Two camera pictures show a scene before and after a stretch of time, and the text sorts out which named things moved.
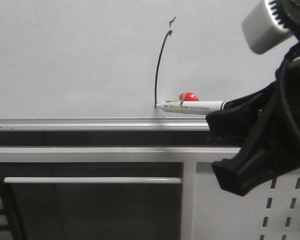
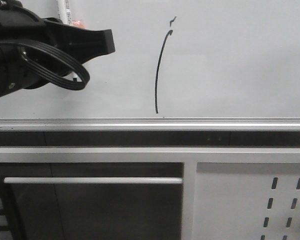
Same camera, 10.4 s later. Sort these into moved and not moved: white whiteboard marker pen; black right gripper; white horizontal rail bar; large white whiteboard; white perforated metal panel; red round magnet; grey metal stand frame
Moved: black right gripper; white whiteboard marker pen; red round magnet
Not moved: large white whiteboard; white perforated metal panel; white horizontal rail bar; grey metal stand frame
